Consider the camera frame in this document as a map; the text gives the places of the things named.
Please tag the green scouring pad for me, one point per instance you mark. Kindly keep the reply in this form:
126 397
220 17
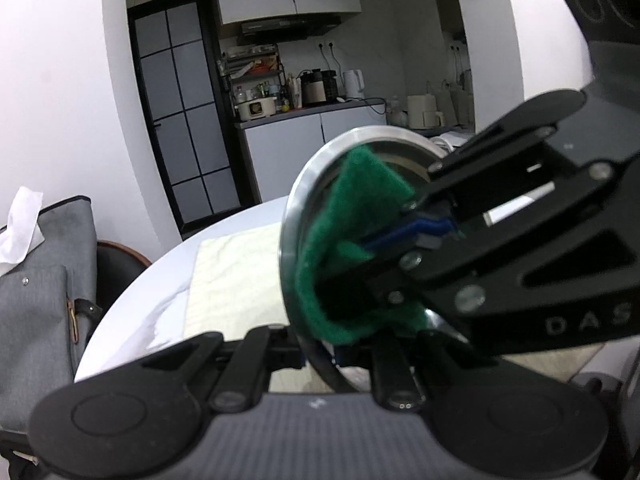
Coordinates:
360 195

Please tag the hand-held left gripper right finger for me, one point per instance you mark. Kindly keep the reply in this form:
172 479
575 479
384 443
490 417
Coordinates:
395 375

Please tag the dark chair with brown rim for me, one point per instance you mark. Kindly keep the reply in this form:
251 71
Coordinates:
117 280

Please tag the white base cabinet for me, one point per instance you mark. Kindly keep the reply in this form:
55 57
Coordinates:
290 155

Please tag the white tissue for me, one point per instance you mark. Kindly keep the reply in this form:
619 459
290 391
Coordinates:
17 230

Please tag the metal kitchen storage rack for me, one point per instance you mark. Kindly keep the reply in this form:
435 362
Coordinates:
250 67

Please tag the cream rice cooker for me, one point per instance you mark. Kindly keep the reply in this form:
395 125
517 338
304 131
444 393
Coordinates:
255 108

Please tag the cream countertop appliance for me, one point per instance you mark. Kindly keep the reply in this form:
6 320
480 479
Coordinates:
422 111

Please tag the grey fabric bag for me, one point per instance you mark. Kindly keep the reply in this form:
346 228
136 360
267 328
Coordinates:
40 320

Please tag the cream cloth mat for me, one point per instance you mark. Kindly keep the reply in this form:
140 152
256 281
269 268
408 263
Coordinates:
235 280

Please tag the black framed glass door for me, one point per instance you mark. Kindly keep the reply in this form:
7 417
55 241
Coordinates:
185 125

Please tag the black range hood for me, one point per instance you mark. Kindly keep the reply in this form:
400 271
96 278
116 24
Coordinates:
287 27

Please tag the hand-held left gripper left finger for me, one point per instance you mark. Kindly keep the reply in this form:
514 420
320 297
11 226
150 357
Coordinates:
250 360

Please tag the black coffee machine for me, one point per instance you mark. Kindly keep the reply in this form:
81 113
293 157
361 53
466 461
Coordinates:
317 87

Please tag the stainless steel bowl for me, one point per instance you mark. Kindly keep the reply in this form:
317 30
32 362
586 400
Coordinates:
299 190

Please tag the white wall socket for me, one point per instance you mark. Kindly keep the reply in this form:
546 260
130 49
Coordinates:
325 45

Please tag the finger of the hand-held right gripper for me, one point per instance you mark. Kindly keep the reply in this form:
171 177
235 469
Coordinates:
500 270
500 160

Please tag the white electric kettle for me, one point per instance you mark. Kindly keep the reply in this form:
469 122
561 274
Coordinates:
353 85

